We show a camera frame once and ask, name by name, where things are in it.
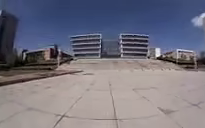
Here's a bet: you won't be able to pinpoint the low brick building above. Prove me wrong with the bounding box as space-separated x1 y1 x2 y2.
22 44 74 64

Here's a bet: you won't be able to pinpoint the grey concrete slab plaza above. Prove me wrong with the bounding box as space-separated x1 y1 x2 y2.
0 68 205 128

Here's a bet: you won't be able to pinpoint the low pale building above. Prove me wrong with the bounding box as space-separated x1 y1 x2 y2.
163 48 198 65

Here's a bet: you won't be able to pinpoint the wide concrete steps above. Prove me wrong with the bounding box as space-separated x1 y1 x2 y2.
58 58 188 72

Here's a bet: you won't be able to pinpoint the raised bed with kerb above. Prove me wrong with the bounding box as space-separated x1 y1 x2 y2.
0 69 84 89

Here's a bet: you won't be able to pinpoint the white twin-block building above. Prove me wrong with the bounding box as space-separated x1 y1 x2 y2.
69 32 150 60

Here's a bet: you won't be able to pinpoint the small white building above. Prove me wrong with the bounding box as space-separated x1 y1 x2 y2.
149 47 162 59

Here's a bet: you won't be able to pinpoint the low retaining wall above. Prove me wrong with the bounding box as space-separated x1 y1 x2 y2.
0 59 74 72

